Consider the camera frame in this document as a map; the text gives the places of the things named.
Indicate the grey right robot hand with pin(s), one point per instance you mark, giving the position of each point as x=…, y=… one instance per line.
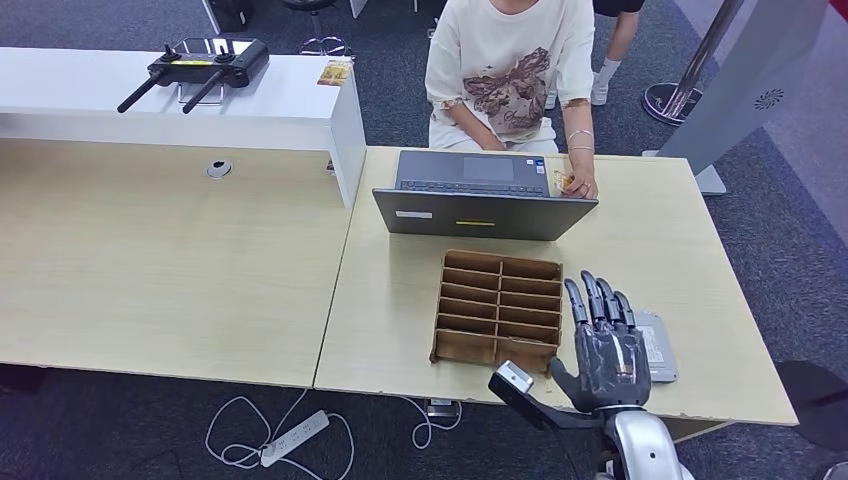
x=613, y=371

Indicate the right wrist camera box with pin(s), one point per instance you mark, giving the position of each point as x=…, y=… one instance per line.
x=513, y=378

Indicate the person's right hand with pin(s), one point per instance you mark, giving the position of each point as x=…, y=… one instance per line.
x=491, y=144

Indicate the person standing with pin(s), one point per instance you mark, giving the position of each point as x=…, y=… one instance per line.
x=619, y=40

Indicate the black remote controller with antennas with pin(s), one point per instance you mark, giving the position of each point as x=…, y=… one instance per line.
x=218, y=63

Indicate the person's right forearm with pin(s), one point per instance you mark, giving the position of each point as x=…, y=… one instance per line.
x=467, y=122

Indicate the person's left hand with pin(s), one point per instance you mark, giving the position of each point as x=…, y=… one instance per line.
x=583, y=185

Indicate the grey card reader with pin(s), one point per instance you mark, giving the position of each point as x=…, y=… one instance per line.
x=662, y=358

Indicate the chrome stanchion post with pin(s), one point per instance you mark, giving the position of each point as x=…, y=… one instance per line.
x=669, y=106

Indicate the small grey power adapter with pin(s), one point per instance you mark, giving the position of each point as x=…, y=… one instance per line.
x=442, y=409

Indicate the white power strip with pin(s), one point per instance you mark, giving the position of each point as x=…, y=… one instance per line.
x=295, y=438

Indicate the yellow ID card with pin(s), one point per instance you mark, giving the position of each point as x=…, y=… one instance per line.
x=562, y=180

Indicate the black cabinet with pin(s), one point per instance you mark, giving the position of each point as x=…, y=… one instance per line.
x=232, y=13

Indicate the white raised counter shelf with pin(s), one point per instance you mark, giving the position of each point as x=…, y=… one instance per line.
x=278, y=112

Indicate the brown wooden card organizer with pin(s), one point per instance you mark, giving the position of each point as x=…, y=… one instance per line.
x=464, y=348

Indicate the grey standing sign panel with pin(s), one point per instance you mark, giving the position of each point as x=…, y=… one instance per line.
x=755, y=79

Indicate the black round base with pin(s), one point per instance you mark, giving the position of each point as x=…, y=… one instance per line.
x=815, y=397

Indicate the yellow printed card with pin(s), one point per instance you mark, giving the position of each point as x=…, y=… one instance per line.
x=334, y=73

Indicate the person's left forearm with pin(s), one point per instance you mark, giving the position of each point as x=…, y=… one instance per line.
x=580, y=119

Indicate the beige desk side panel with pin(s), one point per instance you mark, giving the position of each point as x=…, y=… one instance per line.
x=696, y=427

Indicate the grey laptop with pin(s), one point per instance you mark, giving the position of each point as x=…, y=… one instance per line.
x=477, y=215

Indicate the black office chair base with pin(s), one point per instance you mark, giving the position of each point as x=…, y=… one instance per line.
x=322, y=46

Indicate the red board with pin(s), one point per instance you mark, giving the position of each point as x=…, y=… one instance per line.
x=840, y=6

